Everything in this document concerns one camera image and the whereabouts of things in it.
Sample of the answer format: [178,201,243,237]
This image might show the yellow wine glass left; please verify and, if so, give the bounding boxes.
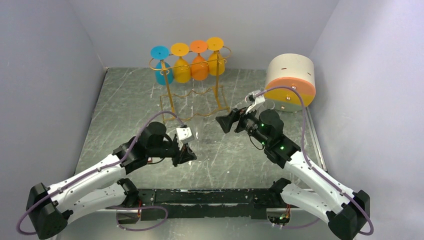
[170,42,191,83]

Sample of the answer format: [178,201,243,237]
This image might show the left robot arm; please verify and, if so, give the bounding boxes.
[26,121,197,240]

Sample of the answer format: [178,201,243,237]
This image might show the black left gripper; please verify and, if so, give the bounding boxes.
[147,139,197,167]

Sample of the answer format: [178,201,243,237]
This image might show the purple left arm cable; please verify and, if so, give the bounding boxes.
[15,110,186,236]

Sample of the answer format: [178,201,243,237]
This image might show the round beige drawer cabinet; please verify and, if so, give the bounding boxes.
[264,53,316,112]

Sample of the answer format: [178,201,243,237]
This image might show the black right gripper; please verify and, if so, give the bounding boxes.
[215,103,270,147]

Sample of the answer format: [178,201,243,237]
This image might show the yellow wine glass right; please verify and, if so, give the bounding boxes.
[206,37,226,76]

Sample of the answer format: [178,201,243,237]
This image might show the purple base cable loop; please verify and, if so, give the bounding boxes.
[115,205,170,232]

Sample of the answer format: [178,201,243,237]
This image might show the gold wire glass rack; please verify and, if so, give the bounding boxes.
[149,46,232,121]

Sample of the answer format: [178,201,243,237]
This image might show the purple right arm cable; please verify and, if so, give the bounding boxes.
[253,85,375,237]

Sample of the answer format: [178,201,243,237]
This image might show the yellow wine glass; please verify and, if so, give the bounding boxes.
[206,37,226,76]
[170,42,191,83]

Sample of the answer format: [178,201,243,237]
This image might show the blue wine glass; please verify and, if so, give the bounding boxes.
[150,45,174,86]

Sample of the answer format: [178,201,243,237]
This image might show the clear wine glass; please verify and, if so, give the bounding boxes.
[262,99,275,110]
[190,130,218,162]

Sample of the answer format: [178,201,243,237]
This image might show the orange wine glass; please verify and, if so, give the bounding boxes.
[189,40,209,81]

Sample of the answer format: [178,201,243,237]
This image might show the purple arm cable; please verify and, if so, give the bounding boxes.
[15,110,186,236]
[253,85,375,237]

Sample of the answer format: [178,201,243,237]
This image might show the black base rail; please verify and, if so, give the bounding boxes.
[122,188,287,221]

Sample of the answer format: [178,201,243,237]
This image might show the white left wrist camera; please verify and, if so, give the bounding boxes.
[176,126,195,145]

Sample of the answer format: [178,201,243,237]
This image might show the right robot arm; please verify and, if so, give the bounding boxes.
[215,108,371,240]

